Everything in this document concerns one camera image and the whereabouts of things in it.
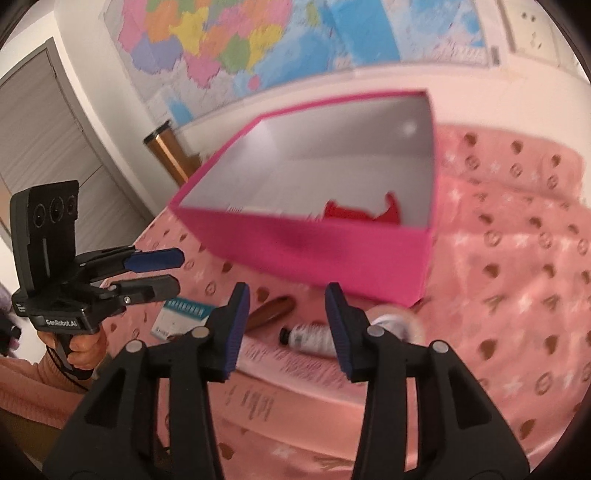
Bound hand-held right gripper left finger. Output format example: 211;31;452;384
44;281;251;480

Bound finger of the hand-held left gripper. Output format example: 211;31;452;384
81;247;185;283
108;275;181;305

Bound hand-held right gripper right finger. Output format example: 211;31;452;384
324;282;532;480

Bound white teal medicine box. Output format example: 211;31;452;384
151;299;218;342

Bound pink cardboard box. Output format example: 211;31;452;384
167;89;437;308

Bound person's left forearm pink sleeve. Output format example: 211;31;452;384
0;356;93;432

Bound person's left hand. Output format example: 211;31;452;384
37;330;109;381

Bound white hand cream tube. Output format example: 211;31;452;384
278;324;340;358

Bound brown wooden object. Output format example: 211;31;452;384
245;296;295;334

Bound clear tape roll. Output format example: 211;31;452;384
365;303;428;344

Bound copper tumbler with black lid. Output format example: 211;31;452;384
143;120;199;185

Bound red item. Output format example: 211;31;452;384
322;193;402;225

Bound grey wardrobe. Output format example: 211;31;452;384
0;37;160;259

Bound pink printed blanket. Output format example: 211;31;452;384
99;122;591;480

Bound colourful wall map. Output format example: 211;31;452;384
104;0;502;125

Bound white wall socket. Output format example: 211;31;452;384
503;0;561;65

